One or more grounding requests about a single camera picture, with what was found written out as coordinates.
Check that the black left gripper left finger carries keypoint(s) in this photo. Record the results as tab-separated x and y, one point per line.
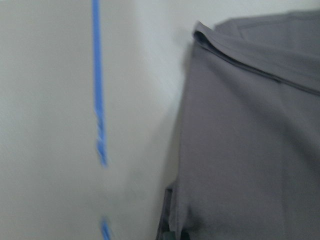
168	235

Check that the dark brown t-shirt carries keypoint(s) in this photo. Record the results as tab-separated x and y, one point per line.
249	154

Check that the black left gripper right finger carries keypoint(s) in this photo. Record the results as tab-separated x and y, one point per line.
184	236

